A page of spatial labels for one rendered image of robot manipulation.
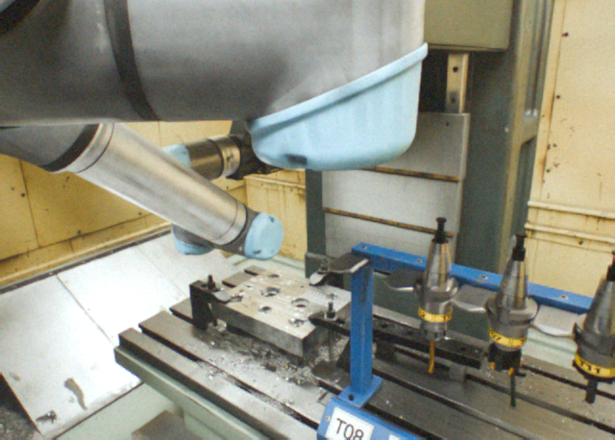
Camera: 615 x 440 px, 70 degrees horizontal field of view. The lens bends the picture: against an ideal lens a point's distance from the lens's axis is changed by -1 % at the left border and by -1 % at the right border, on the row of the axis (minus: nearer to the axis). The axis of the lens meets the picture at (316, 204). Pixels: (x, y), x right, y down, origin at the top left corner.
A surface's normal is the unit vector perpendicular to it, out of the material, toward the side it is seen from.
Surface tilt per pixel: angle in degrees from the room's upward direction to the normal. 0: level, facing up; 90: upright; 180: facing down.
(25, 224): 90
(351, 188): 90
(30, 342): 24
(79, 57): 103
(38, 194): 90
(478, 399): 0
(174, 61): 113
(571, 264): 90
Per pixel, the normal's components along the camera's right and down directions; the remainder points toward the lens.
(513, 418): -0.02, -0.95
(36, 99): 0.22, 0.92
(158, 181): 0.78, 0.27
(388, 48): 0.51, 0.25
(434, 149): -0.60, 0.25
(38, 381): 0.31, -0.80
